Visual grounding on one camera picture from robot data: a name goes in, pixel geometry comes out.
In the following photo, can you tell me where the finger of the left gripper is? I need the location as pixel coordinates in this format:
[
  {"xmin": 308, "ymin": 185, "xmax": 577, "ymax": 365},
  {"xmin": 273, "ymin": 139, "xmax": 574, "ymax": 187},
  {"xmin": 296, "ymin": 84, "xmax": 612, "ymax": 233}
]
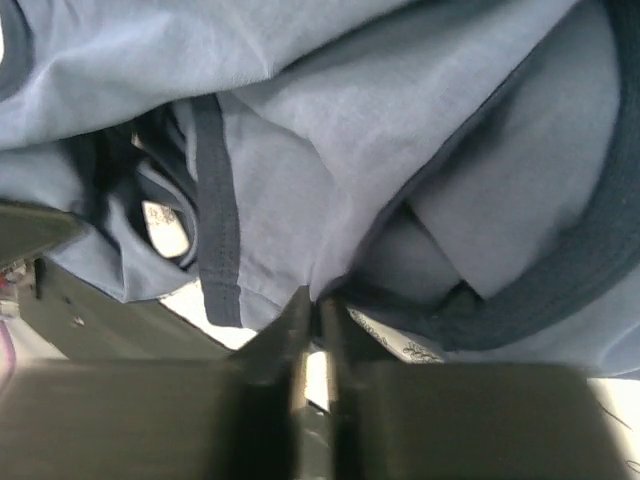
[{"xmin": 1, "ymin": 202, "xmax": 229, "ymax": 363}]

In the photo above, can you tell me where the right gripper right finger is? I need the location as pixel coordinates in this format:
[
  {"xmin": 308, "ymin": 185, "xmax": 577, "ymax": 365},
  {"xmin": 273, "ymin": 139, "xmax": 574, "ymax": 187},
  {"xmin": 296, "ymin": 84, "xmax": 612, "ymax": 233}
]
[{"xmin": 319, "ymin": 300, "xmax": 632, "ymax": 479}]

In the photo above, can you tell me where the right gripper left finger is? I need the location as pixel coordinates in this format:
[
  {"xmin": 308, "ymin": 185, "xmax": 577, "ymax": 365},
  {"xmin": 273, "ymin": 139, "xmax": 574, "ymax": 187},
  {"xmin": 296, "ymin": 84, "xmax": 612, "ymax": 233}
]
[{"xmin": 1, "ymin": 288, "xmax": 311, "ymax": 479}]

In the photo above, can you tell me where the blue tank top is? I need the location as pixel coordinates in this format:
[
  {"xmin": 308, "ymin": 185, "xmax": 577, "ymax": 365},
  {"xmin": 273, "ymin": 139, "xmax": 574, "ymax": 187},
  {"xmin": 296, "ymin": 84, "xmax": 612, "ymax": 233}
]
[{"xmin": 1, "ymin": 1, "xmax": 639, "ymax": 379}]

